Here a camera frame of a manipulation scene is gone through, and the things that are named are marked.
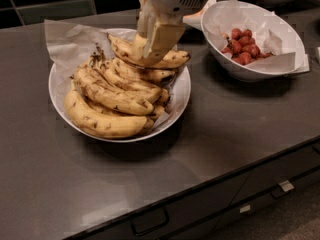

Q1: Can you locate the pile of small oranges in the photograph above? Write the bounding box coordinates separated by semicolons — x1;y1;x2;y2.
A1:
183;10;203;18

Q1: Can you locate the white drawer label sticker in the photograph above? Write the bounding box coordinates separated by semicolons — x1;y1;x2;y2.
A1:
239;205;251;214

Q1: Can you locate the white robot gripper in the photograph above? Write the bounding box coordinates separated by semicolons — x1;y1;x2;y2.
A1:
137;0;208;62

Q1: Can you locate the white bowl with bananas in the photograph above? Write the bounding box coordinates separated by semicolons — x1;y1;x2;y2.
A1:
50;66;191;143

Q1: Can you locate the black drawer handle left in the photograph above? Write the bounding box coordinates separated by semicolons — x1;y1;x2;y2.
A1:
131;208;170;236

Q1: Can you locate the large spotted banana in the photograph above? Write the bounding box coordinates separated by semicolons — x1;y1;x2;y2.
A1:
74;66;154;115

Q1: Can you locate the white bowl with oranges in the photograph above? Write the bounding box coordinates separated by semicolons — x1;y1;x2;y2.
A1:
134;0;218;32

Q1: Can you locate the white paper under bananas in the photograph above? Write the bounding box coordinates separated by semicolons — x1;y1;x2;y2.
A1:
44;19;179;95

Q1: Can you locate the middle spotted banana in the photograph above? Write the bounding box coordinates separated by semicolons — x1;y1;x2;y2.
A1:
89;53;175;106

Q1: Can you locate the silver drawer label tag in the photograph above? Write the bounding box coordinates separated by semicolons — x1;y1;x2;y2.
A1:
279;180;295;193

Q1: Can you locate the white paper in strawberry bowl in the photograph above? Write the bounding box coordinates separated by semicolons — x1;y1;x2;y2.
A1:
203;0;311;75

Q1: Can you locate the ripe banana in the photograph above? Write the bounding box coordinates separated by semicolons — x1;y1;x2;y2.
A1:
132;33;147;60
107;33;190;69

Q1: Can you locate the pile of red strawberries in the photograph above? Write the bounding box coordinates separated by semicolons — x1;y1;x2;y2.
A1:
221;28;273;65

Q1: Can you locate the black drawer handle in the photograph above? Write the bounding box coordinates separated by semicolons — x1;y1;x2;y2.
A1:
131;208;170;236
270;183;295;200

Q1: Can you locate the bottom front yellow banana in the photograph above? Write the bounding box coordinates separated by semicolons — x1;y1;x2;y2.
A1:
64;81;154;139

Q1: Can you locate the black drawer handle right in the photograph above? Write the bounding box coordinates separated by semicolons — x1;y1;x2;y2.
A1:
270;183;295;200

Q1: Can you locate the white bowl with strawberries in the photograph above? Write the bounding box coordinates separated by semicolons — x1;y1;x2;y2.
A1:
200;0;306;83

